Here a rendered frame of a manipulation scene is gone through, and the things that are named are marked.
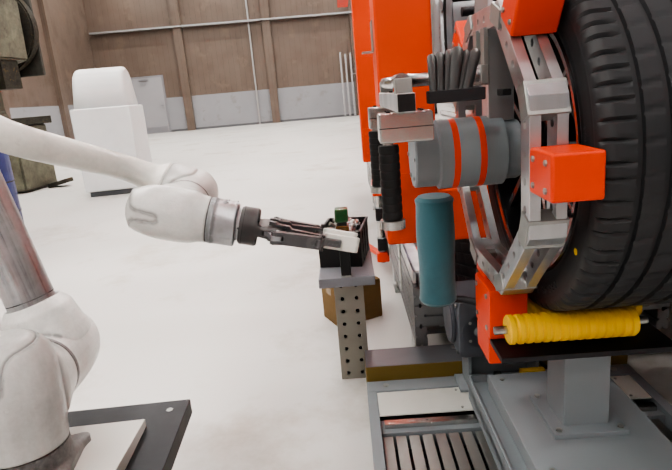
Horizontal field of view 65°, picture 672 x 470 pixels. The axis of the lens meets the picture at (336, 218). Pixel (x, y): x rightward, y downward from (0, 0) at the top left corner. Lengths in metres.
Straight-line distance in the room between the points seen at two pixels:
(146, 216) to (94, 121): 5.88
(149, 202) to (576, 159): 0.72
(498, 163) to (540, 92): 0.24
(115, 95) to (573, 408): 6.21
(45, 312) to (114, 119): 5.62
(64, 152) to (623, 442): 1.28
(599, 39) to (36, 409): 1.12
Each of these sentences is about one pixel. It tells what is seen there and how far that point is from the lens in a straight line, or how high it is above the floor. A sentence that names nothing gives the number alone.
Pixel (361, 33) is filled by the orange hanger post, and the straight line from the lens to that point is 3.51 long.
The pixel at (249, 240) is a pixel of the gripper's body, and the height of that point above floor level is 0.73.
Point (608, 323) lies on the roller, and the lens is 1.15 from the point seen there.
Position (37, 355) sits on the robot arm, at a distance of 1.15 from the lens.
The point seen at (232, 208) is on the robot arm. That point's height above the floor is 0.79.
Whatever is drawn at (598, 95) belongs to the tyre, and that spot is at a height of 0.95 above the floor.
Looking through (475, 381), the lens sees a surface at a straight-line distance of 1.64.
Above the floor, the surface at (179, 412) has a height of 0.30.
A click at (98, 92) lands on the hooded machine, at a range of 6.93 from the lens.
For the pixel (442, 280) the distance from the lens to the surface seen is 1.26.
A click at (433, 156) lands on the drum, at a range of 1.04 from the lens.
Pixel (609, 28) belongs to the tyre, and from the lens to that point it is 0.91.
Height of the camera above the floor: 0.99
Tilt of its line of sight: 13 degrees down
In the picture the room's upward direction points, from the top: 5 degrees counter-clockwise
